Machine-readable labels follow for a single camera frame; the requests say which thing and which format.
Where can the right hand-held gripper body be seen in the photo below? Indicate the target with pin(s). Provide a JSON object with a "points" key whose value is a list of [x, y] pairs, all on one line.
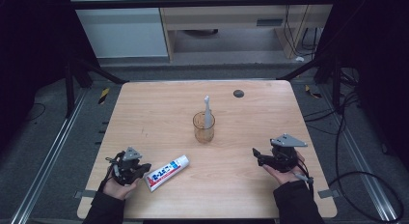
{"points": [[284, 153]]}

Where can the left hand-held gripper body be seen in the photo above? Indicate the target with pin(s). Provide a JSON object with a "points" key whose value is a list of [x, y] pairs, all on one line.
{"points": [[127, 166]]}

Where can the white toothpaste tube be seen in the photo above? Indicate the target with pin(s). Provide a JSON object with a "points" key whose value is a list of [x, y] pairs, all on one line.
{"points": [[165, 172]]}

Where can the amber transparent cup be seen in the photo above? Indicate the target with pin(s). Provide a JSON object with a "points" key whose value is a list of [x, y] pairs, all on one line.
{"points": [[204, 132]]}

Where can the white electric toothbrush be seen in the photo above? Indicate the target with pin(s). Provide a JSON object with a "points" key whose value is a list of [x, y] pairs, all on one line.
{"points": [[208, 114]]}

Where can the person's right hand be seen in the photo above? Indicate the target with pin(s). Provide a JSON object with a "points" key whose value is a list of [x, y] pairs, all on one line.
{"points": [[286, 175]]}

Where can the person's left hand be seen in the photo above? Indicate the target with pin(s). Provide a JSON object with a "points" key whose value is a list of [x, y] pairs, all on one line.
{"points": [[117, 188]]}

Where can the grey round table grommet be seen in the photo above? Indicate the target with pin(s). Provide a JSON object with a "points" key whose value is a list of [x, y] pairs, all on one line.
{"points": [[238, 93]]}

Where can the yellow black floor tape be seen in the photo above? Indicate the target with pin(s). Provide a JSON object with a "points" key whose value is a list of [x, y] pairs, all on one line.
{"points": [[312, 92], [103, 96]]}

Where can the black curtain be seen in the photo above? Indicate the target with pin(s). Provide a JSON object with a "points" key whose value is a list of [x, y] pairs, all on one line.
{"points": [[379, 56], [32, 56]]}

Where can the white cabinet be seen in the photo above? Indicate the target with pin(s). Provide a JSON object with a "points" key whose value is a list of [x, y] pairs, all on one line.
{"points": [[119, 31]]}

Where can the light wooden desk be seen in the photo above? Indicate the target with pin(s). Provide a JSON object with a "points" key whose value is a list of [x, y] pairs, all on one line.
{"points": [[225, 18]]}

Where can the grey table bracket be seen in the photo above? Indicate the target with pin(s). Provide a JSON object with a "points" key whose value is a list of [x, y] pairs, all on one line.
{"points": [[84, 194], [328, 193]]}

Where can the aluminium floor rail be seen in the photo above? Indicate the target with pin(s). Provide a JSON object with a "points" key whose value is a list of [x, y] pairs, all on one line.
{"points": [[48, 156], [363, 159]]}

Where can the black upright frame post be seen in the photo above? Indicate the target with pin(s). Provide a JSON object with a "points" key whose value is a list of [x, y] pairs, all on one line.
{"points": [[336, 85]]}

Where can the black diagonal frame brace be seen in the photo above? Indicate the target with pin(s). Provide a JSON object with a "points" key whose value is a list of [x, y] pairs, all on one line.
{"points": [[305, 68], [103, 72]]}

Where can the black horizontal frame bar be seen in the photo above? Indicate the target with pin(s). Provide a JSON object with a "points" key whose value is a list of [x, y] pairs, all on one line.
{"points": [[202, 2]]}

